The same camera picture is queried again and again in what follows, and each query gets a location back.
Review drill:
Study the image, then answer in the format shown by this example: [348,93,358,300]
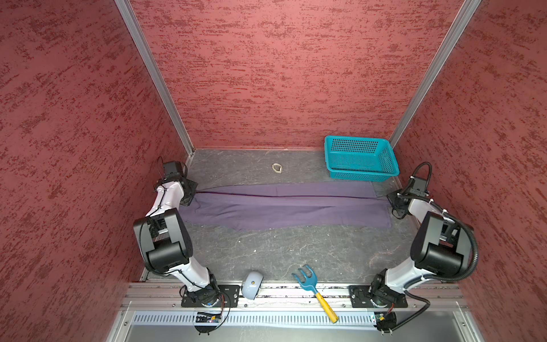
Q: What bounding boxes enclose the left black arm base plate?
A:
[180,284,241,309]

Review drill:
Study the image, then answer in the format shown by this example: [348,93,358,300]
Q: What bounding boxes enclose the grey computer mouse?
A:
[242,271,264,300]

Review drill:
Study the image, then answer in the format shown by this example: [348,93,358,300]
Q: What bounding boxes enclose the blue toy rake yellow handle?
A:
[291,264,339,323]

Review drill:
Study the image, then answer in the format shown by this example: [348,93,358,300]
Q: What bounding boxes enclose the aluminium front rail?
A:
[121,281,470,312]

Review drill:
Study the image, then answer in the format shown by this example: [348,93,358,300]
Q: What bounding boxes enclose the teal plastic basket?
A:
[324,135,400,182]

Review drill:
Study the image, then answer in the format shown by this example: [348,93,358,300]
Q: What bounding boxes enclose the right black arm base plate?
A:
[348,285,408,309]

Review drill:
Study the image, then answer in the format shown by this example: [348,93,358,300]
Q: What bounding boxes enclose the right black corrugated cable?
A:
[375,161,479,332]

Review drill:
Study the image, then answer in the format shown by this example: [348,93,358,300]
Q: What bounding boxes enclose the beige rubber band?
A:
[272,162,283,174]

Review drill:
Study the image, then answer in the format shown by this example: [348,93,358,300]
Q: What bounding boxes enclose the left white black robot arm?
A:
[133,176,222,307]

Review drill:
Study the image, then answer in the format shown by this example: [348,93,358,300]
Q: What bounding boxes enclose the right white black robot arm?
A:
[368,190,479,308]

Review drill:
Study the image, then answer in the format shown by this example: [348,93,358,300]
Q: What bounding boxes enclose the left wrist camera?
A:
[162,161,188,182]

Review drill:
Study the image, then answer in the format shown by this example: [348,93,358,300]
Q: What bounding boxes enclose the purple trousers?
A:
[179,181,392,231]

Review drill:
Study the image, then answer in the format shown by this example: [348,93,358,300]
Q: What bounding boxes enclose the slotted white cable duct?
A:
[131,311,376,329]

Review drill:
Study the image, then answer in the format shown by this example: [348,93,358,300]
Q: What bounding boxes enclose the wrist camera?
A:
[162,161,188,182]
[407,176,430,198]

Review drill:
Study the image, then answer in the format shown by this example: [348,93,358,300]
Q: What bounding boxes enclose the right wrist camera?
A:
[407,176,430,198]

